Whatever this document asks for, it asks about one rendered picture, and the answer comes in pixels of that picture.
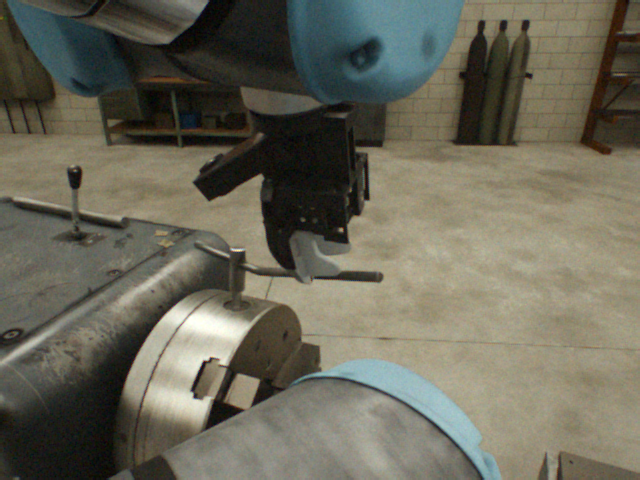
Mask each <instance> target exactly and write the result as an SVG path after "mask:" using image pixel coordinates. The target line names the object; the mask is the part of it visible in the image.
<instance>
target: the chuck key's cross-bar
mask: <svg viewBox="0 0 640 480"><path fill-rule="evenodd" d="M194 247H195V248H197V249H199V250H202V252H205V253H207V254H209V255H212V256H214V257H216V258H219V259H222V260H224V261H226V262H228V263H229V254H228V253H226V252H223V250H221V249H217V248H215V247H213V246H210V245H208V244H206V243H202V242H200V241H196V242H195V243H194ZM238 265H239V267H240V269H243V270H245V271H247V272H250V273H253V274H255V275H258V276H269V277H287V278H293V277H292V276H291V275H289V274H288V273H287V271H286V270H285V268H283V267H264V266H258V265H256V264H253V263H251V262H248V261H245V260H241V261H240V262H239V264H238ZM313 279H323V280H341V281H358V282H376V283H380V282H381V281H382V279H383V275H382V273H381V272H377V271H349V270H341V272H340V274H339V275H337V276H314V278H313Z"/></svg>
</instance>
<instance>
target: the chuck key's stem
mask: <svg viewBox="0 0 640 480"><path fill-rule="evenodd" d="M241 260H245V261H246V248H245V247H244V246H241V245H235V246H231V247H230V253H229V290H230V291H231V292H232V305H230V306H231V307H233V308H236V309H237V308H240V307H243V306H242V292H243V291H244V290H245V270H243V269H240V267H239V265H238V264H239V262H240V261H241Z"/></svg>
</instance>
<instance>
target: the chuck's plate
mask: <svg viewBox="0 0 640 480"><path fill-rule="evenodd" d="M223 293H232V292H227V291H223V290H217V289H205V290H201V291H198V292H195V293H193V294H191V295H188V296H186V297H185V298H183V300H182V301H181V302H180V303H178V304H177V305H175V306H174V307H172V308H171V309H170V310H169V311H168V312H167V314H166V315H165V316H164V318H162V319H161V320H160V321H159V322H158V324H157V325H156V326H155V327H154V330H153V331H152V333H151V334H149V336H148V337H147V339H146V340H145V343H144V344H143V346H142V348H141V350H140V351H139V353H137V355H136V358H135V360H134V362H133V364H132V367H131V369H130V372H129V375H128V377H127V380H125V384H124V386H123V389H122V393H121V396H120V401H119V405H118V409H117V415H115V421H114V429H113V458H114V466H115V470H116V473H119V472H122V471H124V470H126V469H129V470H130V469H132V468H135V440H136V431H137V424H138V419H139V414H140V409H141V406H142V405H143V402H144V397H145V394H146V391H147V388H148V386H149V382H150V379H151V377H152V374H154V372H155V369H156V367H157V365H158V362H159V360H160V358H161V356H162V354H163V352H164V350H166V348H167V347H168V345H169V342H170V341H171V339H172V337H173V336H174V335H175V333H176V332H178V330H179V328H180V327H181V325H182V324H183V323H184V322H185V320H186V319H187V318H188V317H189V316H190V315H191V314H192V313H193V312H194V311H195V310H196V309H197V308H198V307H199V306H201V305H202V304H203V303H206V302H207V301H209V299H210V298H212V297H214V296H216V295H218V294H223Z"/></svg>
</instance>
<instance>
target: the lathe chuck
mask: <svg viewBox="0 0 640 480"><path fill-rule="evenodd" d="M231 302H232V293H223V294H218V295H216V296H214V297H212V298H210V299H209V301H207V302H206V303H203V304H202V305H201V306H199V307H198V308H197V309H196V310H195V311H194V312H193V313H192V314H191V315H190V316H189V317H188V318H187V319H186V320H185V322H184V323H183V324H182V325H181V327H180V328H179V330H178V332H176V333H175V335H174V336H173V337H172V339H171V341H170V342H169V345H168V347H167V348H166V350H164V352H163V354H162V356H161V358H160V360H159V362H158V365H157V367H156V369H155V372H154V374H152V377H151V379H150V382H149V386H148V388H147V391H146V394H145V397H144V402H143V405H142V406H141V409H140V414H139V419H138V424H137V431H136V440H135V467H137V466H139V465H141V463H143V462H145V461H148V460H150V459H152V458H154V457H156V456H157V455H160V454H162V452H164V451H166V450H168V449H170V448H173V447H175V446H177V445H179V444H181V443H183V441H186V440H188V439H190V438H192V437H194V436H196V435H198V434H201V433H203V432H205V431H207V429H209V428H211V427H214V426H216V425H218V424H220V423H222V422H224V421H226V420H229V419H231V417H233V416H235V415H237V414H239V413H238V412H236V411H234V410H232V409H231V408H229V407H227V406H224V405H222V403H221V402H219V401H217V400H215V399H213V398H211V397H206V396H204V398H203V401H201V400H198V399H195V397H197V395H198V394H195V393H194V390H195V389H196V387H197V385H198V382H199V380H200V378H201V374H202V372H203V370H204V367H205V365H206V363H210V364H211V362H212V359H213V358H214V359H217V360H219V362H218V365H220V366H221V367H225V368H228V369H229V370H231V371H232V372H236V373H241V374H244V375H248V376H251V377H256V379H259V380H262V381H263V380H264V379H270V380H274V378H275V376H276V375H277V373H278V371H279V370H280V368H281V367H282V365H283V362H284V361H286V359H287V358H288V356H289V355H290V353H291V351H292V349H293V347H294V346H295V344H296V342H297V341H298V339H299V338H301V336H302V334H303V331H302V327H301V323H299V320H298V317H297V315H296V313H295V312H294V310H293V309H292V308H291V307H290V306H288V305H286V304H280V302H276V301H271V300H267V299H261V298H257V297H252V296H247V295H242V302H243V303H246V304H247V305H248V307H247V308H245V309H242V310H229V309H227V308H225V305H226V304H228V303H231Z"/></svg>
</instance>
